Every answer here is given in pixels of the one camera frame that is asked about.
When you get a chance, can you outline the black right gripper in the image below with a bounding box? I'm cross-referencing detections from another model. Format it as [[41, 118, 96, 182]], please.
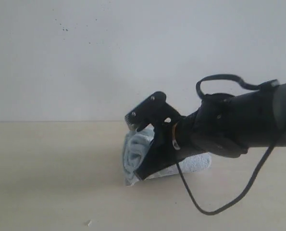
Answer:
[[124, 91, 205, 180]]

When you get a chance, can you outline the light blue terry towel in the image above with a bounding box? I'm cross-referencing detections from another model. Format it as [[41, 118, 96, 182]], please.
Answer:
[[122, 128, 211, 186]]

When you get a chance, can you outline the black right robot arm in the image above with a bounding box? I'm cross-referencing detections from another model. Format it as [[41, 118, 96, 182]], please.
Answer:
[[135, 83, 286, 180]]

